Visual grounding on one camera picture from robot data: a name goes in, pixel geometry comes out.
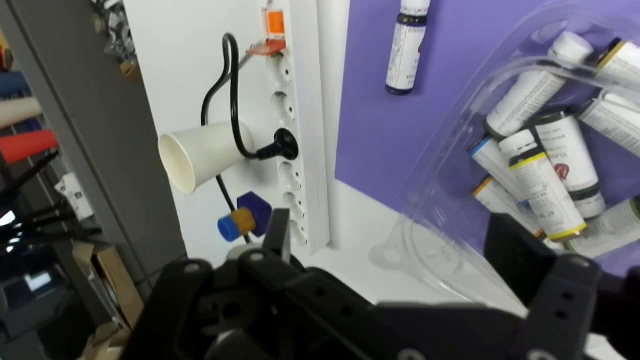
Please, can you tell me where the tan cylinder block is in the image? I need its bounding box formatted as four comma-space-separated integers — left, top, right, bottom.
230, 207, 257, 236

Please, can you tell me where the black cable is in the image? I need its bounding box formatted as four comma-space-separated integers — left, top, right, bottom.
201, 32, 300, 246

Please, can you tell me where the yellow band white cap bottle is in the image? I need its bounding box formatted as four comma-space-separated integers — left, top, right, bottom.
498, 129, 588, 242

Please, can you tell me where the blue band bottle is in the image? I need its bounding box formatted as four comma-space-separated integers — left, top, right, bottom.
469, 137, 532, 207

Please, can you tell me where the stack of coloured rolls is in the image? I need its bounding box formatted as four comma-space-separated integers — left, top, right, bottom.
0, 70, 60, 165

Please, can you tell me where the blue cylinder block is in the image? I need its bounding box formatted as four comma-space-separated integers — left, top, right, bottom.
217, 214, 242, 243

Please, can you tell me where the yellow band black cap bottle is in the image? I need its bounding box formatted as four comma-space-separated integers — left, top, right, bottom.
594, 37, 640, 95

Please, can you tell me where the white label grey cap bottle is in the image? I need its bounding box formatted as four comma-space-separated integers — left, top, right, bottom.
576, 90, 640, 160

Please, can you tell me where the dark green band bottle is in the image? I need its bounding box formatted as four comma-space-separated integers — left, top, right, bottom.
532, 112, 607, 220

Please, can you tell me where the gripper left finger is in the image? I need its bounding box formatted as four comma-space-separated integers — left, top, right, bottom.
120, 207, 388, 360

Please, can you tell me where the purple mat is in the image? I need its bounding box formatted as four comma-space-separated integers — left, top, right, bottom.
334, 0, 640, 278

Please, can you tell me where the orange band bottle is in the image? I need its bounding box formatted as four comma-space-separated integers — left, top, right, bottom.
472, 175, 547, 237

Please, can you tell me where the green cap bottle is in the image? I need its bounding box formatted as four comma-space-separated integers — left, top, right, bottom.
564, 196, 640, 259

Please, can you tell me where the white power strip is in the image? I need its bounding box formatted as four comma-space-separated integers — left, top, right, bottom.
246, 0, 331, 255

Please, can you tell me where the white paper cup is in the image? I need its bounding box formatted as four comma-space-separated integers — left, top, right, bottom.
158, 121, 257, 195

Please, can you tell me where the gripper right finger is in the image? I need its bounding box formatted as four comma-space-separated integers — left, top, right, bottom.
484, 212, 640, 360

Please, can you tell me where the dark blue hexagon block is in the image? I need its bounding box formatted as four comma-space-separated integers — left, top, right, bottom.
237, 191, 274, 238

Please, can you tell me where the cardboard box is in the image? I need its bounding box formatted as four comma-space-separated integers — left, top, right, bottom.
71, 242, 146, 360

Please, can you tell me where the stand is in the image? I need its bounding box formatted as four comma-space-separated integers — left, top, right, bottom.
0, 149, 104, 257

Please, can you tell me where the clear plastic box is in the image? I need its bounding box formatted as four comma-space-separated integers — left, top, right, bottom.
369, 0, 640, 306

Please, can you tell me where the dark blue cap bottle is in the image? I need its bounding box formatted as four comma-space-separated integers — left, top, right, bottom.
384, 0, 432, 96

